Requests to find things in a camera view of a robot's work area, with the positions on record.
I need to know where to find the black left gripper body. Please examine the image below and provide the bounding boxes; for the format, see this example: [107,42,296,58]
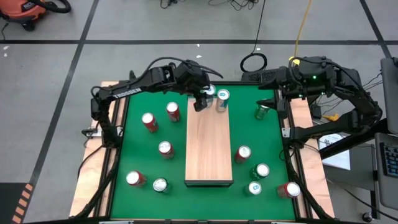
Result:
[175,58,210,113]

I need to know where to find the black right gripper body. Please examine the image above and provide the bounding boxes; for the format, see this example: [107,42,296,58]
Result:
[274,79,300,119]

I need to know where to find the red soda can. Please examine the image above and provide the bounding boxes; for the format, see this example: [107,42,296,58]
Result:
[233,144,252,165]
[275,181,302,200]
[141,112,160,134]
[125,170,147,188]
[158,140,175,160]
[165,101,182,123]

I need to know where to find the wooden shelf black metal legs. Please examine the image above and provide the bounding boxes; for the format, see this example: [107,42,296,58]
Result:
[184,94,234,188]

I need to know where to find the green soda can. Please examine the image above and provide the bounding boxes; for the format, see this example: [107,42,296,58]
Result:
[249,162,271,181]
[152,177,171,195]
[254,104,271,121]

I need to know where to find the black perforated computer case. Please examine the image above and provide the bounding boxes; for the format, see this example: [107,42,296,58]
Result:
[241,68,282,84]

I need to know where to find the black stand beam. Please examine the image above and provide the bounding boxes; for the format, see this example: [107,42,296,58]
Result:
[319,118,389,160]

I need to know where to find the white paper sheet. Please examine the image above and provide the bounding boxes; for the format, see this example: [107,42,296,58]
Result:
[319,132,351,171]

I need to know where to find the grey monitor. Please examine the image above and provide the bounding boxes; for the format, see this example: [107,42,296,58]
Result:
[380,57,398,135]

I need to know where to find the green table mat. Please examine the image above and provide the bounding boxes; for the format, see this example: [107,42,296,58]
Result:
[110,83,296,221]

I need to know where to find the grey keyboard console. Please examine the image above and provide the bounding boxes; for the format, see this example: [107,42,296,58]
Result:
[374,132,398,211]

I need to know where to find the orange shop vacuum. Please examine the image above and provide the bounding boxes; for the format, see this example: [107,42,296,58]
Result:
[0,0,48,32]

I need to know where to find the hazard striped floor mat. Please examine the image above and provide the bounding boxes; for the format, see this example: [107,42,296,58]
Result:
[0,182,35,224]

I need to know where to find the black aluminium table frame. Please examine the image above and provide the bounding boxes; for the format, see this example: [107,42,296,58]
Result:
[68,70,336,224]

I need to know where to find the black cable with coil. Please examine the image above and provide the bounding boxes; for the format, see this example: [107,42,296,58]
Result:
[239,0,269,73]

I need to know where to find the yellow hanging cable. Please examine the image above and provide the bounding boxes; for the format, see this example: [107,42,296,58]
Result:
[294,0,313,58]

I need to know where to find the black vacuum hose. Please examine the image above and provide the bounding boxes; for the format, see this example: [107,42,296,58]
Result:
[30,0,72,14]

